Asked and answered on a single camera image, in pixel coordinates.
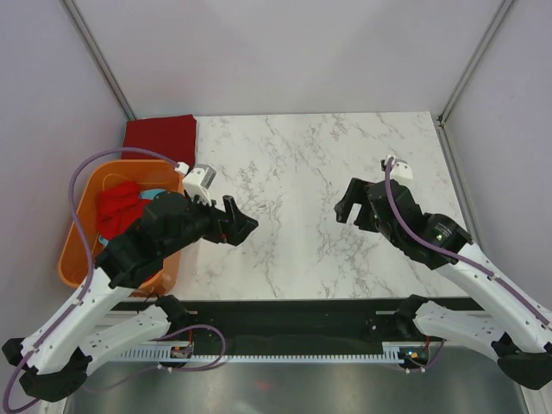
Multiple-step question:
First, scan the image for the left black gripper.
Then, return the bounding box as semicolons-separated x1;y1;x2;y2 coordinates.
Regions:
162;189;259;257

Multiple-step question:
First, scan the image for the bright red t shirt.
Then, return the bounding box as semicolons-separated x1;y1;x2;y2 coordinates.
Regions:
96;181;147;241

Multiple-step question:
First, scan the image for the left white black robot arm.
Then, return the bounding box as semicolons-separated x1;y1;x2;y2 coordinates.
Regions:
2;191;259;402

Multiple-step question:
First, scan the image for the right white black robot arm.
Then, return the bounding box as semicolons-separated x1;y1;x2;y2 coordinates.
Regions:
335;178;551;390

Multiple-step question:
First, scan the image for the teal t shirt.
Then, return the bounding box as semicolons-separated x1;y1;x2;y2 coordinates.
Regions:
97;189;164;246

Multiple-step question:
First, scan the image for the orange plastic basket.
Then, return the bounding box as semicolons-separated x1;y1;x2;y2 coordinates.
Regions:
58;160;183;288

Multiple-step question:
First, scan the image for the folded dark red t shirt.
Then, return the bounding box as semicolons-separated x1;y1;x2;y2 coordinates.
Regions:
122;115;198;166

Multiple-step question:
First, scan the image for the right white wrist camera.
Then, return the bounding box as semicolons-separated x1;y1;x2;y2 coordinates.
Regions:
380;154;413;185

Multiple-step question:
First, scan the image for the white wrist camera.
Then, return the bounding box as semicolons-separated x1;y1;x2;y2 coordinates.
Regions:
380;154;413;185
182;164;216;205

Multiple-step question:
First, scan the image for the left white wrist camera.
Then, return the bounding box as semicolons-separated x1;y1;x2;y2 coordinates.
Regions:
182;164;216;205

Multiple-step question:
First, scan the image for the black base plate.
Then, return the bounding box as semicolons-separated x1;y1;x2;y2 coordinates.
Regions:
103;297;488;357

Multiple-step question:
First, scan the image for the white slotted cable duct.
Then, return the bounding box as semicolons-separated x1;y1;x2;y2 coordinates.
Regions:
113;342;405;364

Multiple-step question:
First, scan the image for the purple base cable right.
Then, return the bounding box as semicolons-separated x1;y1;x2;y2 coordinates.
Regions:
398;336;448;375

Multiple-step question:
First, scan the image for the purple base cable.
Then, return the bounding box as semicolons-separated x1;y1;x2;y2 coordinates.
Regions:
81;323;229;393
398;336;448;375

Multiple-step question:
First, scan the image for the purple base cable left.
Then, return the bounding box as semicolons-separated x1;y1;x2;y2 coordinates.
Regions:
81;323;229;393

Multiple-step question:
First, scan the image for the right aluminium frame post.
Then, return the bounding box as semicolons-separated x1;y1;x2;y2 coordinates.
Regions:
434;0;517;129

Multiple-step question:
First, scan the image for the aluminium frame post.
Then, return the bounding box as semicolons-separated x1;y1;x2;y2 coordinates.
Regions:
434;0;517;129
60;0;137;121

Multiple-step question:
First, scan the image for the left aluminium frame post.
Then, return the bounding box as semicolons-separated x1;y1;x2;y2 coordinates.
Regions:
60;0;137;121

